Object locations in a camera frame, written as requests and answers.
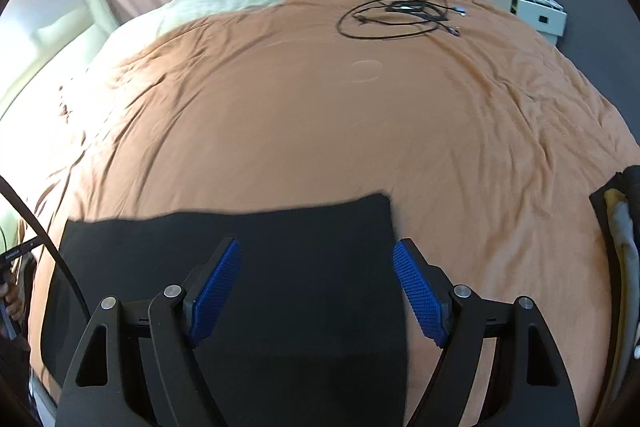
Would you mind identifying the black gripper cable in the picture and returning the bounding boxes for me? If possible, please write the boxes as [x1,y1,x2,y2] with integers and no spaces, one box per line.
[0,175,94,323]

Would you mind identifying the person left hand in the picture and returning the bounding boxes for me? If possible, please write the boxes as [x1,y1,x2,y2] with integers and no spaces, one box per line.
[0,275,24,322]

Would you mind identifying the black printed folded shirt stack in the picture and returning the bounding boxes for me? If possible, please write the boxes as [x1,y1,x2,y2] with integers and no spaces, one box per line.
[589,166,639,414]

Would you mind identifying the black coiled cable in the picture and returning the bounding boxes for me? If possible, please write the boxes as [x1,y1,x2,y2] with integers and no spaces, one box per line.
[336,0,469,42]

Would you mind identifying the cream padded headboard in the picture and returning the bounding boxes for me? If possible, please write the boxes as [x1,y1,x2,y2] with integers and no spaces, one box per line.
[1,0,119,117]

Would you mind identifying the white bedside cabinet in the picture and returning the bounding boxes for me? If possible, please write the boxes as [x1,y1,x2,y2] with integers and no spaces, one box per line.
[490,0,567,46]

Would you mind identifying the orange-brown bed blanket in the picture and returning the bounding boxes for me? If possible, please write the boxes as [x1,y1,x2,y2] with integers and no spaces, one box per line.
[28,0,639,421]

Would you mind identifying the black t-shirt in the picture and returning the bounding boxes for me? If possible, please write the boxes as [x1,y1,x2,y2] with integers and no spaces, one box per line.
[42,194,408,426]

